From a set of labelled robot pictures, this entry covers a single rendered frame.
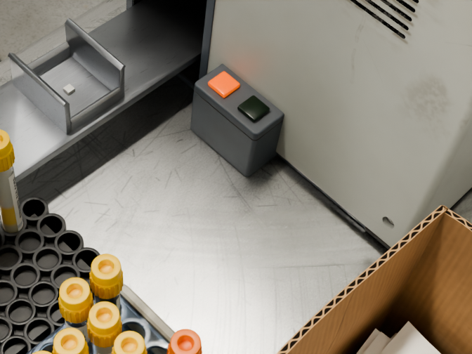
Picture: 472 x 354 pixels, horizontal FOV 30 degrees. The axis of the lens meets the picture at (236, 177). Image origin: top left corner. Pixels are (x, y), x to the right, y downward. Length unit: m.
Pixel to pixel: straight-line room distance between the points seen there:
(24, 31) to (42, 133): 1.34
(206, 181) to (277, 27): 0.13
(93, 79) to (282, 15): 0.15
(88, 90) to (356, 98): 0.19
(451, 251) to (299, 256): 0.15
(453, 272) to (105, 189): 0.25
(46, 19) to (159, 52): 1.32
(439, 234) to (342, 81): 0.12
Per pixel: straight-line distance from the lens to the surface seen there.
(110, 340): 0.44
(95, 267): 0.44
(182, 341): 0.43
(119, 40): 0.64
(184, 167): 0.62
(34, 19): 1.95
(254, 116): 0.58
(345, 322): 0.44
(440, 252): 0.47
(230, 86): 0.60
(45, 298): 0.55
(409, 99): 0.51
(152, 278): 0.57
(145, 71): 0.62
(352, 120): 0.55
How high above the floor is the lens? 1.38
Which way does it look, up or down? 55 degrees down
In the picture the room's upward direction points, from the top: 10 degrees clockwise
